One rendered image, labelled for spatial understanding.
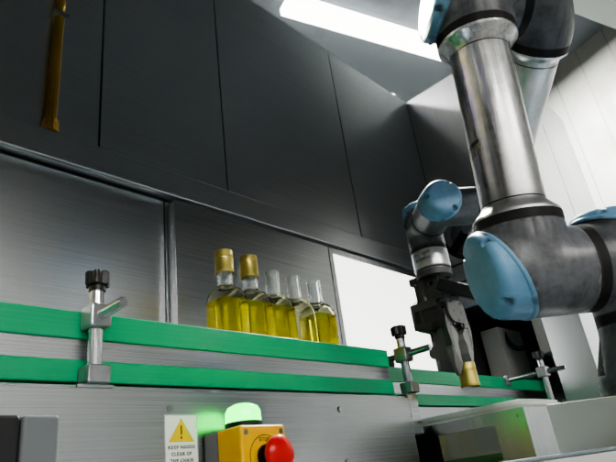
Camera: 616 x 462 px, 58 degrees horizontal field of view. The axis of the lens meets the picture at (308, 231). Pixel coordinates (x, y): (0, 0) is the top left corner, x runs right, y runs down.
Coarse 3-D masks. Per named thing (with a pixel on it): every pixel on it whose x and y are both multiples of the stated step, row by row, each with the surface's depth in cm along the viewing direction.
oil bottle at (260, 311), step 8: (248, 296) 99; (256, 296) 100; (264, 296) 101; (248, 304) 98; (256, 304) 99; (264, 304) 100; (248, 312) 98; (256, 312) 98; (264, 312) 99; (272, 312) 101; (256, 320) 97; (264, 320) 99; (272, 320) 100; (256, 328) 96; (264, 328) 98; (272, 328) 99
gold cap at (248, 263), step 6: (240, 258) 105; (246, 258) 104; (252, 258) 104; (240, 264) 104; (246, 264) 103; (252, 264) 104; (240, 270) 104; (246, 270) 103; (252, 270) 103; (240, 276) 103; (258, 276) 104
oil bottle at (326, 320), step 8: (320, 304) 112; (320, 312) 111; (328, 312) 112; (320, 320) 110; (328, 320) 111; (320, 328) 109; (328, 328) 110; (336, 328) 112; (320, 336) 108; (328, 336) 109; (336, 336) 111
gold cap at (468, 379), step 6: (468, 366) 103; (474, 366) 104; (462, 372) 103; (468, 372) 103; (474, 372) 103; (462, 378) 103; (468, 378) 103; (474, 378) 103; (462, 384) 103; (468, 384) 102; (474, 384) 102
